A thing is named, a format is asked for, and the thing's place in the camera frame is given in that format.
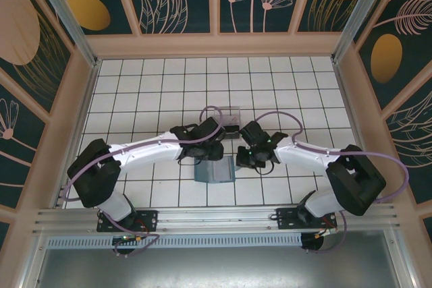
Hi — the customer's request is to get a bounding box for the teal card holder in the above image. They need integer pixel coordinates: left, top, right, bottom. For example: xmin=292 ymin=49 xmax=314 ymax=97
xmin=194 ymin=155 xmax=236 ymax=185

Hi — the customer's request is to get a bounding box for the clear acrylic card stand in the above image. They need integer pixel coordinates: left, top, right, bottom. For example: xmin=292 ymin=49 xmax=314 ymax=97
xmin=220 ymin=105 xmax=242 ymax=140

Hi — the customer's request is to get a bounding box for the grey metal sheet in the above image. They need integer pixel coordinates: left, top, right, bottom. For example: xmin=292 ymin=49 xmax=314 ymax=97
xmin=32 ymin=230 xmax=402 ymax=288

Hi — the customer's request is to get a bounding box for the small circuit board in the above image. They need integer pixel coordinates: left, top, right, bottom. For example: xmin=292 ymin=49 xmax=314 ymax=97
xmin=112 ymin=233 xmax=142 ymax=246

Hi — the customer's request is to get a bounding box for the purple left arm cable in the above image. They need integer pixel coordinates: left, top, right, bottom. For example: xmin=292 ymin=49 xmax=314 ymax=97
xmin=61 ymin=105 xmax=225 ymax=258

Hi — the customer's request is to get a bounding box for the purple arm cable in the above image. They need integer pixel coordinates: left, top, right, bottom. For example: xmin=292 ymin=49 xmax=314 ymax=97
xmin=251 ymin=111 xmax=411 ymax=255
xmin=61 ymin=105 xmax=225 ymax=258

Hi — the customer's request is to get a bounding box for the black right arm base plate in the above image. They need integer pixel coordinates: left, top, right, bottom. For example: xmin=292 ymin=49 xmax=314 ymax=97
xmin=275 ymin=207 xmax=338 ymax=231

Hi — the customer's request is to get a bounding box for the aluminium mounting rail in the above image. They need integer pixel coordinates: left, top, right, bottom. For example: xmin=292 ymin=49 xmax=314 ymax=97
xmin=33 ymin=202 xmax=401 ymax=235

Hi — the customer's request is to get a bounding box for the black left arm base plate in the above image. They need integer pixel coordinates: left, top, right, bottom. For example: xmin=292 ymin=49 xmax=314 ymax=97
xmin=97 ymin=209 xmax=159 ymax=233

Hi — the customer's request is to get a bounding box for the grey slotted cable duct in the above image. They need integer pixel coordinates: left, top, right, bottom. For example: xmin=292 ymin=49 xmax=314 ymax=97
xmin=47 ymin=235 xmax=304 ymax=249

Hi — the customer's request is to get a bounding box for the aluminium side rail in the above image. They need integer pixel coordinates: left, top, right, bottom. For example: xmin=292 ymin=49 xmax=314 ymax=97
xmin=50 ymin=59 xmax=103 ymax=208
xmin=332 ymin=60 xmax=378 ymax=203

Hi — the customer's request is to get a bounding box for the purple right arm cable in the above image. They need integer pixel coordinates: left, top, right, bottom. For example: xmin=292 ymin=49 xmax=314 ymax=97
xmin=251 ymin=111 xmax=411 ymax=255

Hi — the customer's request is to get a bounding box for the aluminium corner post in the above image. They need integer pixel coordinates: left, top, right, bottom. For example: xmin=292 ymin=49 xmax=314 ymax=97
xmin=331 ymin=0 xmax=401 ymax=63
xmin=28 ymin=0 xmax=103 ymax=66

